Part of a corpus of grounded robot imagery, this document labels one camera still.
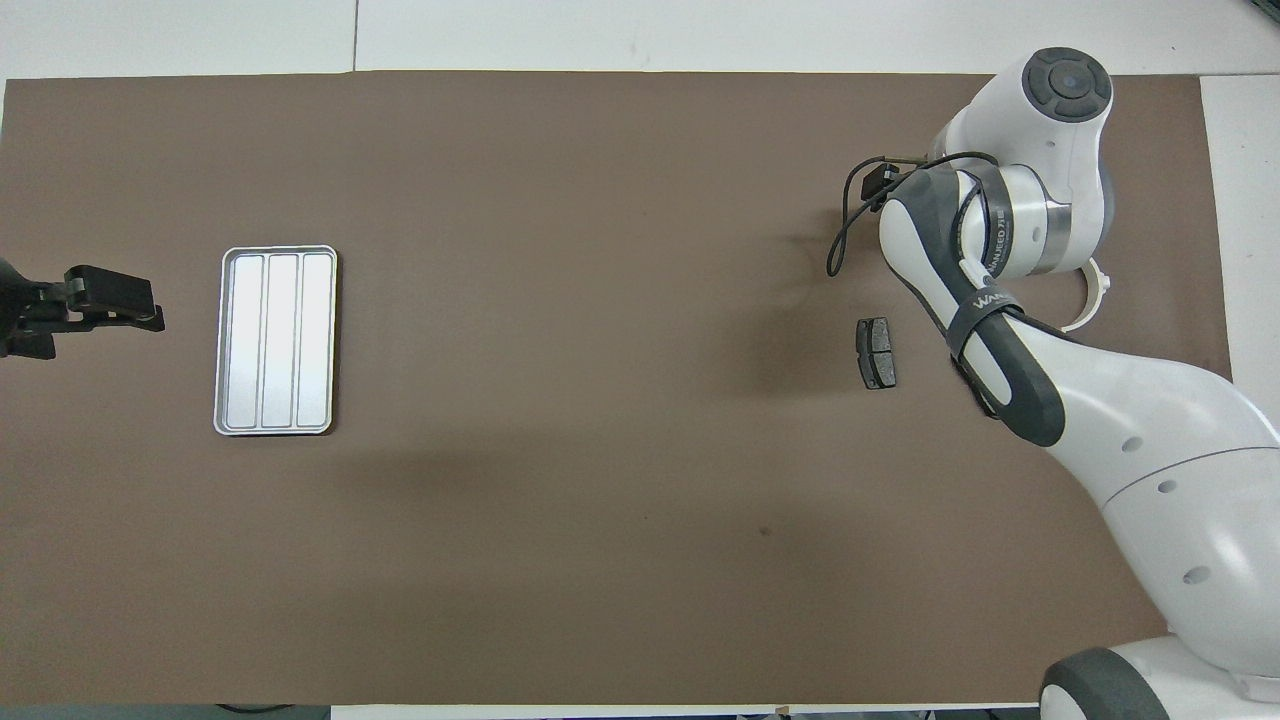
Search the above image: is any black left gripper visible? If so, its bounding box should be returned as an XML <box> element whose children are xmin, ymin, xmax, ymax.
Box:
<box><xmin>0</xmin><ymin>256</ymin><xmax>166</xmax><ymax>361</ymax></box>

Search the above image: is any silver metal tray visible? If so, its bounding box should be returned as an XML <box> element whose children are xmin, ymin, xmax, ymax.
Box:
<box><xmin>213</xmin><ymin>244</ymin><xmax>339</xmax><ymax>437</ymax></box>

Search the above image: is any brown table mat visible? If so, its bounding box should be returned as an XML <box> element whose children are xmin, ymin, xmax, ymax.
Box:
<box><xmin>0</xmin><ymin>70</ymin><xmax>1233</xmax><ymax>706</ymax></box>

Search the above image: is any rectangular dark brake pad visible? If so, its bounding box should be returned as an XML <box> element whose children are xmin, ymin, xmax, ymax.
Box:
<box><xmin>856</xmin><ymin>317</ymin><xmax>898</xmax><ymax>391</ymax></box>

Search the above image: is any white half-ring bracket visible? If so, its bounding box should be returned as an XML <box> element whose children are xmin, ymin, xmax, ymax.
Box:
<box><xmin>1058</xmin><ymin>257</ymin><xmax>1114</xmax><ymax>333</ymax></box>

